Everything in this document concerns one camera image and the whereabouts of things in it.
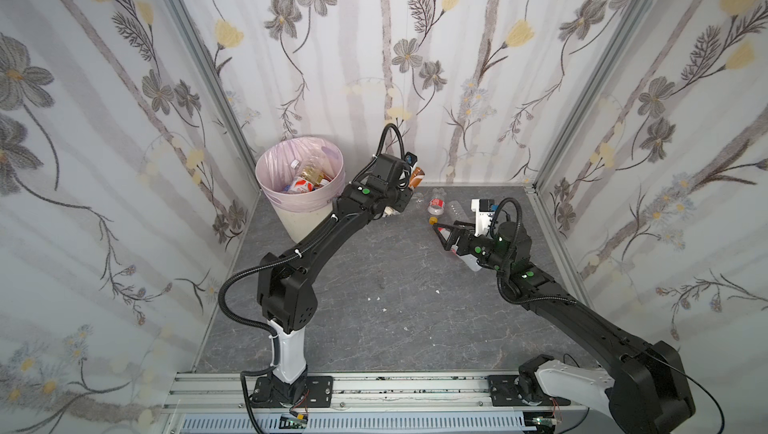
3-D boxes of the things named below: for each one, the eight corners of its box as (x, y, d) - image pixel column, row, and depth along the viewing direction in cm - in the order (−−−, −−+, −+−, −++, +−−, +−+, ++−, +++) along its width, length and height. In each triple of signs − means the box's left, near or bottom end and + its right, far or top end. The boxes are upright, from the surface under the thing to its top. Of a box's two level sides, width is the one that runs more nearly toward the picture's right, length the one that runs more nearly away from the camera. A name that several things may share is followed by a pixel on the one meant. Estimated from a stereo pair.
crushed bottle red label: (426, 213, 111) (427, 208, 109) (431, 192, 119) (432, 186, 116) (442, 216, 110) (444, 211, 108) (447, 195, 118) (448, 189, 115)
